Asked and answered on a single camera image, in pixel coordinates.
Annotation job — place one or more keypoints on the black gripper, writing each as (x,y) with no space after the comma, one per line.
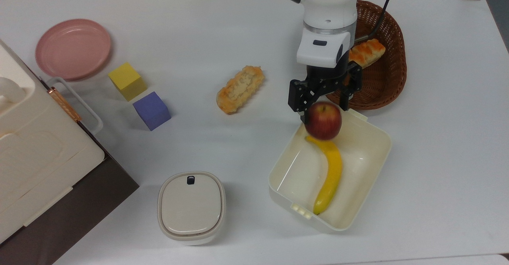
(326,76)

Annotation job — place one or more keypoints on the red apple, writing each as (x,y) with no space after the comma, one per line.
(323,121)

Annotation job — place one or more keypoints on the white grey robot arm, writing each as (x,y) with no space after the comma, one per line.
(328,2)

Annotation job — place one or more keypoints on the cream square container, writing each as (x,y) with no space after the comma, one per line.
(366,157)

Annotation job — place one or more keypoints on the striped pastry bread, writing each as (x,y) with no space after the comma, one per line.
(370,52)

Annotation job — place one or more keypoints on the brown wicker basket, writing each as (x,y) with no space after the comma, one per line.
(391,78)

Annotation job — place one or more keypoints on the yellow banana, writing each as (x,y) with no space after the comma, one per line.
(334,169)

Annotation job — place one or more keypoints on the long toasted bread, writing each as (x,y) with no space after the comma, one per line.
(240,89)

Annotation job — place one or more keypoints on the purple cube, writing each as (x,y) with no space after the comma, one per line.
(152,111)

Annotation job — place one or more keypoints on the cream lidded bin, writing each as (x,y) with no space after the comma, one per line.
(191,207)

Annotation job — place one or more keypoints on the yellow cube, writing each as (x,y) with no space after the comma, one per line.
(127,81)

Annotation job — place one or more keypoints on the pink plate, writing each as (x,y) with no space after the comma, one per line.
(73,50)

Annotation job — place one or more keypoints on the cream toy cabinet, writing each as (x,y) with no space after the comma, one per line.
(39,157)

